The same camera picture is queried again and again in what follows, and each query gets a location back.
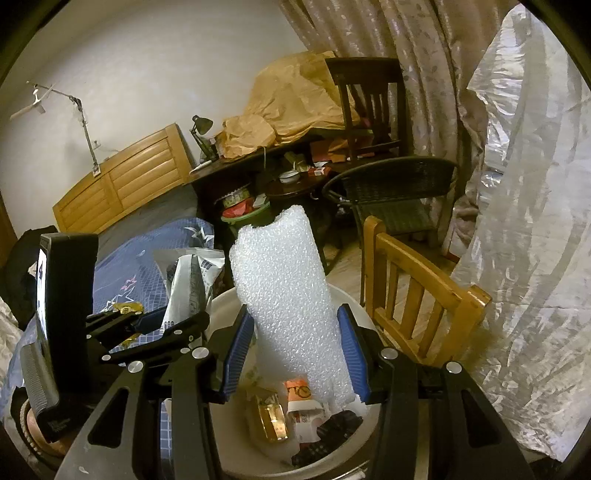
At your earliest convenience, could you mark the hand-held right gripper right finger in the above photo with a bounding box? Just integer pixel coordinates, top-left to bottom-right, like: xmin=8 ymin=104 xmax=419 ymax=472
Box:
xmin=336 ymin=304 xmax=527 ymax=480

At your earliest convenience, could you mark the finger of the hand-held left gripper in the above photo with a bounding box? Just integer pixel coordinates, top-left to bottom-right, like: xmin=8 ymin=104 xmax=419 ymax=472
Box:
xmin=87 ymin=311 xmax=211 ymax=367
xmin=85 ymin=307 xmax=169 ymax=335

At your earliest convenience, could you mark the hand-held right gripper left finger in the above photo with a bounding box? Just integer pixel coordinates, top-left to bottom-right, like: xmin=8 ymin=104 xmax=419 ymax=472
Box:
xmin=55 ymin=305 xmax=257 ymax=480

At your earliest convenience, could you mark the white printed packet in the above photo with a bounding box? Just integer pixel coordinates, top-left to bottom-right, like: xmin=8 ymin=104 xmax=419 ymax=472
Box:
xmin=153 ymin=247 xmax=227 ymax=330

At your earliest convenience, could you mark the white bubble wrap roll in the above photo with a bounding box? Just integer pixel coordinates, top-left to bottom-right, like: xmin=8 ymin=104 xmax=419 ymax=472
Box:
xmin=229 ymin=205 xmax=370 ymax=414

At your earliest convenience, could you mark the orange cardboard box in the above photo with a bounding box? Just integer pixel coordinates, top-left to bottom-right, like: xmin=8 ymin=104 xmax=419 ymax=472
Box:
xmin=247 ymin=390 xmax=289 ymax=444

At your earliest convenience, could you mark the orange white packet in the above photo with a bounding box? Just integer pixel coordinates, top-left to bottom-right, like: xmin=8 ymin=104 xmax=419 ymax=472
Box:
xmin=284 ymin=378 xmax=324 ymax=444

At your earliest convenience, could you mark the black plastic wrapper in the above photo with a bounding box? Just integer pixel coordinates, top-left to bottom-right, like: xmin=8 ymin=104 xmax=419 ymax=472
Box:
xmin=291 ymin=408 xmax=365 ymax=467

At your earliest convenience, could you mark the white plastic basin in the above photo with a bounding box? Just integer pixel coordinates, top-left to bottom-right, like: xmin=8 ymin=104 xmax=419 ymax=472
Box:
xmin=203 ymin=286 xmax=384 ymax=476

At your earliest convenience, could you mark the clamp-on holder arm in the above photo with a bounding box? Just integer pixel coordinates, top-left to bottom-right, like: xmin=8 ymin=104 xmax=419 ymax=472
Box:
xmin=28 ymin=80 xmax=105 ymax=178

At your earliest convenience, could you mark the golden wrapper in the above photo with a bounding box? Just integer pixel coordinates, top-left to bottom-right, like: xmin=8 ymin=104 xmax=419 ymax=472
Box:
xmin=110 ymin=302 xmax=144 ymax=347

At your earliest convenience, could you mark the blue star printed blanket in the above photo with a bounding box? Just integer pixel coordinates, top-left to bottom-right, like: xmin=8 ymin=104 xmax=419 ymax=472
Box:
xmin=0 ymin=219 xmax=218 ymax=416

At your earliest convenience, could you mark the white crumpled cloth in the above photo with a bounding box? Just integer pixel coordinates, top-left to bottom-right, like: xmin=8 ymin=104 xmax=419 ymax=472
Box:
xmin=0 ymin=295 xmax=26 ymax=337

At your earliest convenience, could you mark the yellow wooden chair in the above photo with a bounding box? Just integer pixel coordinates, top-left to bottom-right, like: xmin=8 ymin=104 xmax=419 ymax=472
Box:
xmin=360 ymin=216 xmax=492 ymax=365

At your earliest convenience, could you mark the dark grey bed sheet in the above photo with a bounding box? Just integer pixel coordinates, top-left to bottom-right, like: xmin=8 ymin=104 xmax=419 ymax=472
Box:
xmin=95 ymin=187 xmax=199 ymax=259

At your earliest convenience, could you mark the green plastic basin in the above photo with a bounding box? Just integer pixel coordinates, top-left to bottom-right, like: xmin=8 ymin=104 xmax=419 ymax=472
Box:
xmin=221 ymin=200 xmax=273 ymax=232

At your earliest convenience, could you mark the wooden headboard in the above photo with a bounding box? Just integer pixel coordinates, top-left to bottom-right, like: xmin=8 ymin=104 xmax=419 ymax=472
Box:
xmin=52 ymin=122 xmax=197 ymax=234

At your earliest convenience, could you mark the dark wooden desk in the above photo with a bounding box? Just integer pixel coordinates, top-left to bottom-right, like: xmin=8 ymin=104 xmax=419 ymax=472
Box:
xmin=185 ymin=134 xmax=324 ymax=259

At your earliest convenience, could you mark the dark wicker chair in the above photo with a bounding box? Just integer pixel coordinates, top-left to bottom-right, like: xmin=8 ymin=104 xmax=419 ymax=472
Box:
xmin=322 ymin=157 xmax=460 ymax=245

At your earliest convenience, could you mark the round dark side table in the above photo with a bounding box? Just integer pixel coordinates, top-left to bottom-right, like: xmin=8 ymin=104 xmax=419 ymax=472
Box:
xmin=265 ymin=173 xmax=331 ymax=273

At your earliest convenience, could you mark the black desk lamp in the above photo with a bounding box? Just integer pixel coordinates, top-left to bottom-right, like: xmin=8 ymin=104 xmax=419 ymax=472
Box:
xmin=191 ymin=114 xmax=220 ymax=162

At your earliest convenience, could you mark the dark wooden chair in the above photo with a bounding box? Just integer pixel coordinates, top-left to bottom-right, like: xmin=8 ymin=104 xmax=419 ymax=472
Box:
xmin=324 ymin=58 xmax=409 ymax=160

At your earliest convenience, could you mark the patterned curtain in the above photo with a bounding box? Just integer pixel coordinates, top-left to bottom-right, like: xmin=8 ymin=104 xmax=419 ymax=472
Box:
xmin=279 ymin=0 xmax=527 ymax=259

